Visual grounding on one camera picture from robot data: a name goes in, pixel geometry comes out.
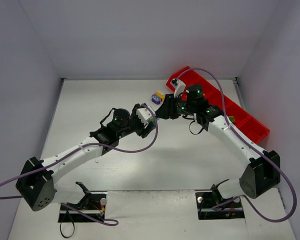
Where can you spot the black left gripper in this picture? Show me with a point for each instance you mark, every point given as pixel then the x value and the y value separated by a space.
pixel 141 129

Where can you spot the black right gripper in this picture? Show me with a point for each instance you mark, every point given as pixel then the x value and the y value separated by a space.
pixel 170 106

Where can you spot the cyan green lego cluster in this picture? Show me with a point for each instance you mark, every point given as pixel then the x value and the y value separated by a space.
pixel 154 121

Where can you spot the green long lego brick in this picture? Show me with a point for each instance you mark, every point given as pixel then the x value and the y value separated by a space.
pixel 232 119

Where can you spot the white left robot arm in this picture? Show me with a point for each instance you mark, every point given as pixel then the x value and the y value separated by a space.
pixel 38 182

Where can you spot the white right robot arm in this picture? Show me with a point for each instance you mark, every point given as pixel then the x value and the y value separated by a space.
pixel 260 166

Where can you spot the purple yellow white lego stack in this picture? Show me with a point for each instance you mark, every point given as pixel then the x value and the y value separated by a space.
pixel 157 98

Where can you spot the red divided bin tray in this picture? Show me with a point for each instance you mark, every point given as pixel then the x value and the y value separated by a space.
pixel 245 122

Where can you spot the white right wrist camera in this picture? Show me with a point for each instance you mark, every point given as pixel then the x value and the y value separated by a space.
pixel 179 87

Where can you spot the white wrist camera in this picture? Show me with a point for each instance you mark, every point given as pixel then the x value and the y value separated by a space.
pixel 179 87
pixel 144 115

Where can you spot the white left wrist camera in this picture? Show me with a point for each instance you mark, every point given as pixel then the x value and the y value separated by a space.
pixel 144 115

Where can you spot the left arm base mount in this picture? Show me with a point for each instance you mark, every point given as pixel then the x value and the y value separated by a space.
pixel 93 204

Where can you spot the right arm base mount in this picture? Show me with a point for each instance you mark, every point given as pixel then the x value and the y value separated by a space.
pixel 212 206

